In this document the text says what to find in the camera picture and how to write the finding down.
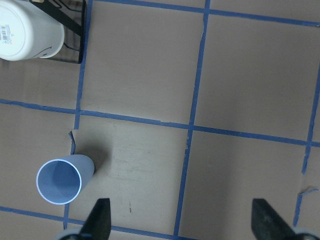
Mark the light blue plastic cup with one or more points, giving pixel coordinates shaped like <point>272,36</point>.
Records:
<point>60,181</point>

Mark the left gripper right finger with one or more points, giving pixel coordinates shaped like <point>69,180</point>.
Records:
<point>267,224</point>

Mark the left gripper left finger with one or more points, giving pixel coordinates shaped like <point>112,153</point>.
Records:
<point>98,224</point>

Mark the black wire mug rack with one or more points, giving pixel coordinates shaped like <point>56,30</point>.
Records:
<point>72,15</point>

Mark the white mug near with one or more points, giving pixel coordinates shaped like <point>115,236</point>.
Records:
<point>26,32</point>

